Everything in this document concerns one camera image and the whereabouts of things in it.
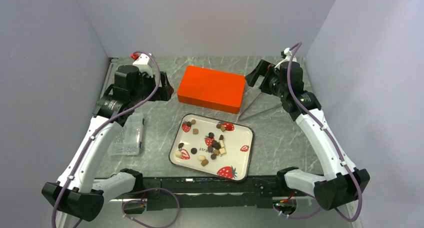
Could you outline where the white swirl chocolate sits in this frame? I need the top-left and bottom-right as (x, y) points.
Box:
(197, 155), (206, 161)

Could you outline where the orange chocolate box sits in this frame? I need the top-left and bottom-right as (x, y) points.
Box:
(177, 95), (243, 114)

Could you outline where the orange box lid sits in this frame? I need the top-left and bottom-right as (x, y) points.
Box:
(177, 66), (246, 98)

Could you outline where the caramel chocolate piece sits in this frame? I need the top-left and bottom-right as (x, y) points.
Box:
(200, 159), (209, 167)

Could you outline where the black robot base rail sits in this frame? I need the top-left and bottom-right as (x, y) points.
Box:
(110, 168), (309, 211)

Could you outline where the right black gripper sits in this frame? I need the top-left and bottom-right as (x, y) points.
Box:
(245, 59), (288, 99)

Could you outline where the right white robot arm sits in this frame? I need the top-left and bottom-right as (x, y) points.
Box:
(245, 60), (370, 210)

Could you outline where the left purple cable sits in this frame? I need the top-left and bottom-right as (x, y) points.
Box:
(51, 51), (163, 228)

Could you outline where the white strawberry tray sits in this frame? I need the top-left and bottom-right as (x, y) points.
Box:
(168, 113), (255, 182)

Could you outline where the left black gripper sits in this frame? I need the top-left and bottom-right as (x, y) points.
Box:
(130, 71), (174, 105)

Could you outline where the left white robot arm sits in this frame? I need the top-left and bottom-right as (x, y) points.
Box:
(41, 65), (174, 221)

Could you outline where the clear plastic screw box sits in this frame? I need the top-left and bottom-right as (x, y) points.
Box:
(107, 113), (145, 156)

